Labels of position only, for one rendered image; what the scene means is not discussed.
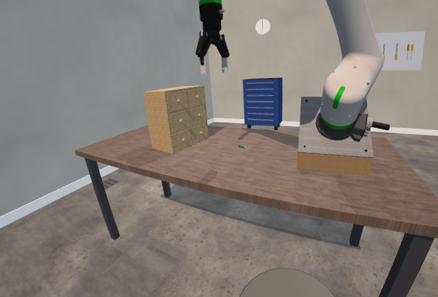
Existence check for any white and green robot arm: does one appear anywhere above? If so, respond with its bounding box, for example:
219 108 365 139
198 0 390 141

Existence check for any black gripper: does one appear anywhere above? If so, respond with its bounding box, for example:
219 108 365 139
196 19 229 74

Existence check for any light wooden chest of drawers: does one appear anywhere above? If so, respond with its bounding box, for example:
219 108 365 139
143 86 205 154

